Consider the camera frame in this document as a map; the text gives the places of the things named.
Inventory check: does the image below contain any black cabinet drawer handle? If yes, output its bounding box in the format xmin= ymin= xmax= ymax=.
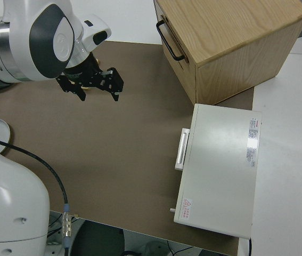
xmin=156 ymin=20 xmax=186 ymax=62

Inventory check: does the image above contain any white appliance door handle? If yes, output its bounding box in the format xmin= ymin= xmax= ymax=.
xmin=174 ymin=128 xmax=191 ymax=171

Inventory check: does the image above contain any black cable with metal connector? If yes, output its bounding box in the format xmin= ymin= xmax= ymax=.
xmin=0 ymin=134 xmax=73 ymax=256

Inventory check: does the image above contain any white appliance box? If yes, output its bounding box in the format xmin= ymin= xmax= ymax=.
xmin=168 ymin=103 xmax=263 ymax=239

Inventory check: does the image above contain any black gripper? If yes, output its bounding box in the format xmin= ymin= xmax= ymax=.
xmin=55 ymin=52 xmax=125 ymax=102

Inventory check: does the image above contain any wooden drawer cabinet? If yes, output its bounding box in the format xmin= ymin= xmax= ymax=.
xmin=153 ymin=0 xmax=302 ymax=106

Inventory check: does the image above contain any black round pedestal base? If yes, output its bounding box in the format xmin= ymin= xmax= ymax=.
xmin=70 ymin=220 xmax=126 ymax=256

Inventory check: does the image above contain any brown table mat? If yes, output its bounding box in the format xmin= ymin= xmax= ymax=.
xmin=0 ymin=40 xmax=256 ymax=256

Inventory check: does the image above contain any gray plate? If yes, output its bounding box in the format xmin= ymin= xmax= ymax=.
xmin=0 ymin=118 xmax=13 ymax=155

